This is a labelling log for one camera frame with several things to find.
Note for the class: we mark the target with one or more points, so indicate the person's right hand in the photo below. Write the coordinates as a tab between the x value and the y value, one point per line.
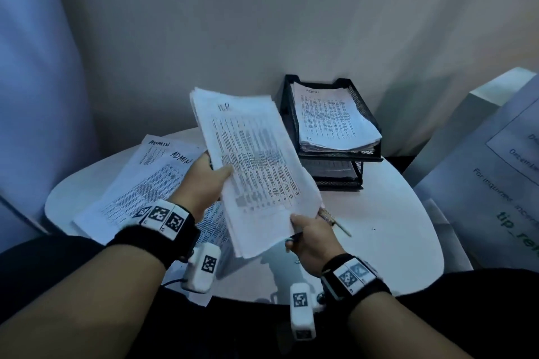
318	245

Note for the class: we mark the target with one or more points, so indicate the person's left hand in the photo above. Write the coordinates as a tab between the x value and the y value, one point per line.
200	190

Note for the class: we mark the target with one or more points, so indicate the white pen black cap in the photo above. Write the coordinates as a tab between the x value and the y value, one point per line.
294	236

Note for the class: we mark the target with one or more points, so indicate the brown pen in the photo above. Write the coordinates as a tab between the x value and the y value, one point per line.
330	219

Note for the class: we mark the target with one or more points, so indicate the printed paper sheet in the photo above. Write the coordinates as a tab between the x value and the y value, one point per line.
252	161

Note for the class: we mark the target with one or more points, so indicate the pile of printed papers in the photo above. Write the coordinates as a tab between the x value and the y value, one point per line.
134	190

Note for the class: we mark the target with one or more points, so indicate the thin bundle printed sheets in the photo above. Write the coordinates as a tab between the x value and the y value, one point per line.
328	168

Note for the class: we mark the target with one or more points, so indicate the neat stack of papers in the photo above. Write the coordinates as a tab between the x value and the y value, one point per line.
332	119

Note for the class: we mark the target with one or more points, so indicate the person's right forearm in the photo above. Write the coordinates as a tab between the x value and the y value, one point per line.
391	329

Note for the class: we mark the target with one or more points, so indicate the person's left forearm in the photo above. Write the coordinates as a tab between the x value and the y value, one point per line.
84	312

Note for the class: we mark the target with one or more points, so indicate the person's black trousers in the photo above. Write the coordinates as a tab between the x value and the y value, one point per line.
484	308

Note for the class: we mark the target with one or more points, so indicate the right black marker wristband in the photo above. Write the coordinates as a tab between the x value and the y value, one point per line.
358	287

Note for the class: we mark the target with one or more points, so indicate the black marker wristband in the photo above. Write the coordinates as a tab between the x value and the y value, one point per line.
358	287
156	241

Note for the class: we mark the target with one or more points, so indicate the left black marker wristband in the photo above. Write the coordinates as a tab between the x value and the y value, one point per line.
156	241

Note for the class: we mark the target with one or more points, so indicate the black mesh paper tray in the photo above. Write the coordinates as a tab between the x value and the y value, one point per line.
364	104

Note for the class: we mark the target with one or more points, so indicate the large printed notice poster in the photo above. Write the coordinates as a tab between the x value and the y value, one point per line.
476	203

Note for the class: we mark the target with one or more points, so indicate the white box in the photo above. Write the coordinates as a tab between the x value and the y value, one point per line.
446	135

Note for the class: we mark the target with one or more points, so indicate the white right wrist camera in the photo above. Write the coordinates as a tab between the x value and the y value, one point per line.
301	308

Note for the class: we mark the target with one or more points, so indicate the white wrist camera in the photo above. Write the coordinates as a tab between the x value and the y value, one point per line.
301	308
202	270

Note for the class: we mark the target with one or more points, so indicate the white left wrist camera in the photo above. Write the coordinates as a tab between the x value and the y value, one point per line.
202	270

